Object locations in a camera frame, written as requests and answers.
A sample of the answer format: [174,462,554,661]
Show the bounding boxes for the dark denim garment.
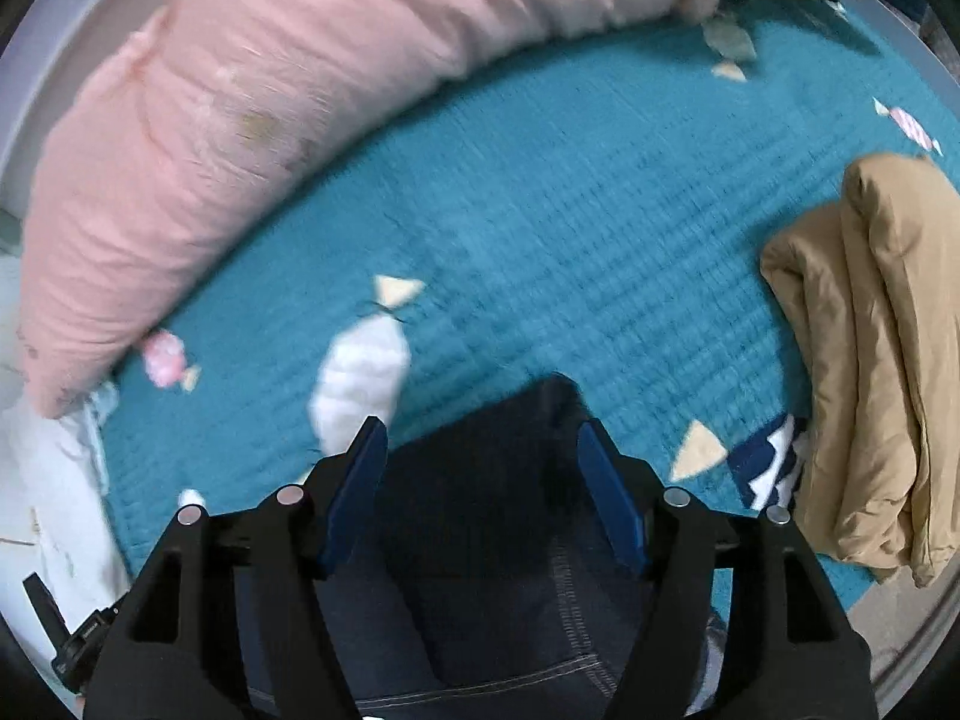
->
[232,373,728,720]

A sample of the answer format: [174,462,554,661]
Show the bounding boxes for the pink pillow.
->
[19,0,721,421]

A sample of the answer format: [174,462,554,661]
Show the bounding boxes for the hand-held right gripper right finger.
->
[576,418,878,720]

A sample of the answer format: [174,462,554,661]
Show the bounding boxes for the white bed frame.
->
[832,0,931,53]

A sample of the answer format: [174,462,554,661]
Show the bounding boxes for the white bed sheet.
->
[0,255,132,616]

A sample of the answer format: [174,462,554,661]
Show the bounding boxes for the tan clothes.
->
[759,152,960,590]

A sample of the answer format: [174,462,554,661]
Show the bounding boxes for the teal quilted blanket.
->
[97,0,960,601]

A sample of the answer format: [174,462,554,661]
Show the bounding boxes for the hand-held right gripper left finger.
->
[82,416,389,720]

